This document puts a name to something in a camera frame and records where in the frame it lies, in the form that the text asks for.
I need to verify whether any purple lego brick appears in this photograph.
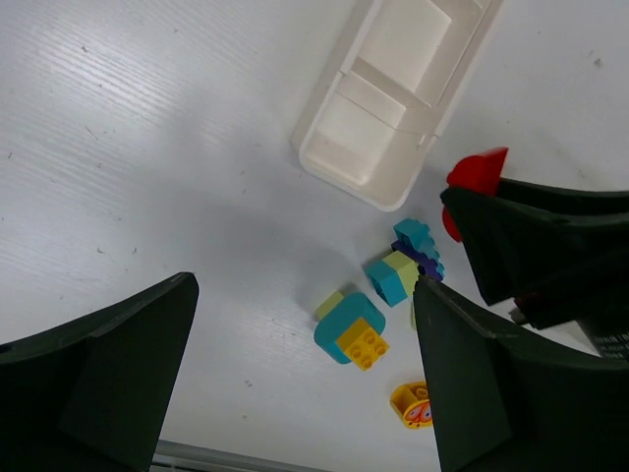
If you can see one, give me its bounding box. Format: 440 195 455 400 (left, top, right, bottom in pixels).
391 240 445 281

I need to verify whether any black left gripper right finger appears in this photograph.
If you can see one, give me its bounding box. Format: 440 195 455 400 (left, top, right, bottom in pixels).
414 277 628 471

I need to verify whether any teal and lime lego stack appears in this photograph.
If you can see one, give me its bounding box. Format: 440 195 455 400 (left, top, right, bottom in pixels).
366 251 419 307

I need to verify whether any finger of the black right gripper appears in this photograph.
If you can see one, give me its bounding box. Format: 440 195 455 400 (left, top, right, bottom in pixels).
495 178 629 214
440 188 628 329

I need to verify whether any yellow butterfly lego brick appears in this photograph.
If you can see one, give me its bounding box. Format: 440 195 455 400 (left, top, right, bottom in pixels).
389 381 433 430

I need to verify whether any teal lime yellow lego cluster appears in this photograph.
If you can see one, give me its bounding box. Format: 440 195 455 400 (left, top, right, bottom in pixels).
314 291 389 371

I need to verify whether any white left sorting tray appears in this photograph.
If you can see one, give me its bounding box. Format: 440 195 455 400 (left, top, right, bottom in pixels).
291 0 503 212

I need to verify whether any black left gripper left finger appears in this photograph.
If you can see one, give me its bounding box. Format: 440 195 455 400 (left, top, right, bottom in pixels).
1 272 199 471

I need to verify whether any long teal lego brick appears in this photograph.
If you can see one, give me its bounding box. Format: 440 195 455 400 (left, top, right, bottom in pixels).
393 218 436 251

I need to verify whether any red lego brick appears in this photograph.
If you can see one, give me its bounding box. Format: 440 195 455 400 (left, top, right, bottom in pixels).
441 147 509 243

